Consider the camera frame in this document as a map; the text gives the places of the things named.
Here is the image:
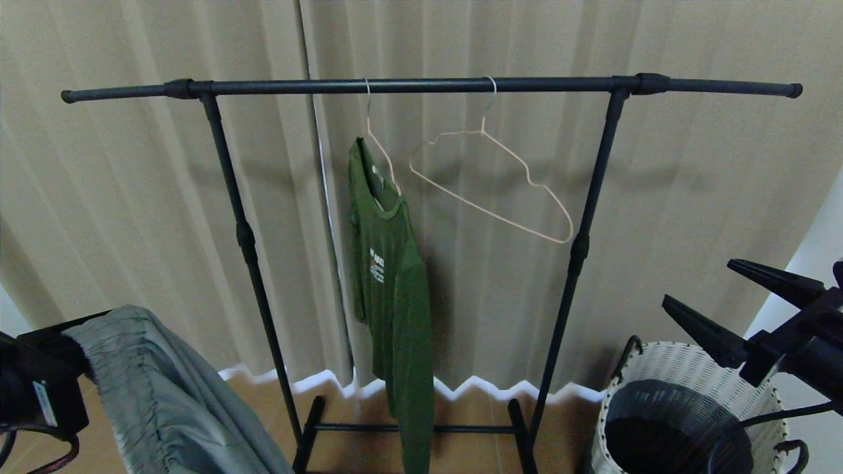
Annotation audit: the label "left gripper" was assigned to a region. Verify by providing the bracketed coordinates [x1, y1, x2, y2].
[0, 315, 91, 438]

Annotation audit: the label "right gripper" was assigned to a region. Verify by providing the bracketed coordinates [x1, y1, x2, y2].
[662, 259, 843, 417]

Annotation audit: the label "pale grey shorts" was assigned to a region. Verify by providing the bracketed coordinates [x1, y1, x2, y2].
[61, 304, 295, 474]

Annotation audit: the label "pink clothes hanger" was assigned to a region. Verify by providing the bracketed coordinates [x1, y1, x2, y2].
[364, 79, 403, 198]
[409, 76, 575, 245]

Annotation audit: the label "green sleeveless top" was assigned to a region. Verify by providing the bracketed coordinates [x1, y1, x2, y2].
[347, 136, 435, 474]

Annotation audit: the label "white laundry basket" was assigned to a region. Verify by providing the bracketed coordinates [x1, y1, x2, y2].
[588, 334, 811, 474]

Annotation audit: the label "black clothes rack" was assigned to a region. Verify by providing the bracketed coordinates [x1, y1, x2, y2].
[61, 72, 804, 474]

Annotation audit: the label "beige curtain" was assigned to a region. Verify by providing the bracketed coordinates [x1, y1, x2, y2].
[0, 0, 843, 399]

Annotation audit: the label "black cable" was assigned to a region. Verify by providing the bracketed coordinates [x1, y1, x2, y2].
[713, 402, 843, 474]
[0, 425, 81, 474]

